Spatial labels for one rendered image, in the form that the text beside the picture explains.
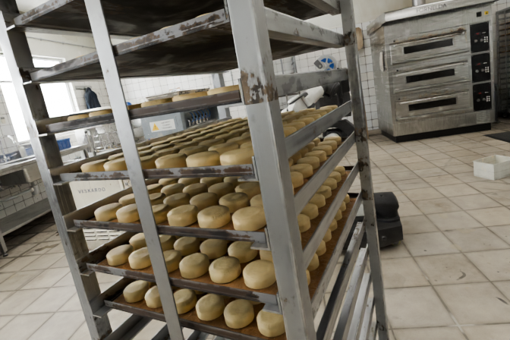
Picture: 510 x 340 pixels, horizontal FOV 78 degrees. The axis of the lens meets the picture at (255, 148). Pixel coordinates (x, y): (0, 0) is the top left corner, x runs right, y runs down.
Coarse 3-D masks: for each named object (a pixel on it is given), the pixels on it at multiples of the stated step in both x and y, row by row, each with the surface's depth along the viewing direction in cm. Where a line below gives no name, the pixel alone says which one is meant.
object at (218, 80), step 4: (212, 76) 107; (216, 76) 107; (220, 76) 107; (212, 80) 108; (216, 80) 107; (220, 80) 107; (216, 84) 108; (220, 84) 107; (224, 84) 109; (220, 108) 109; (228, 108) 111; (220, 112) 110; (224, 112) 109; (228, 112) 110; (220, 116) 110; (224, 116) 109; (228, 116) 110
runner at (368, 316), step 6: (372, 300) 99; (372, 306) 97; (366, 312) 98; (372, 312) 96; (366, 318) 96; (372, 318) 96; (366, 324) 93; (366, 330) 91; (360, 336) 89; (366, 336) 86
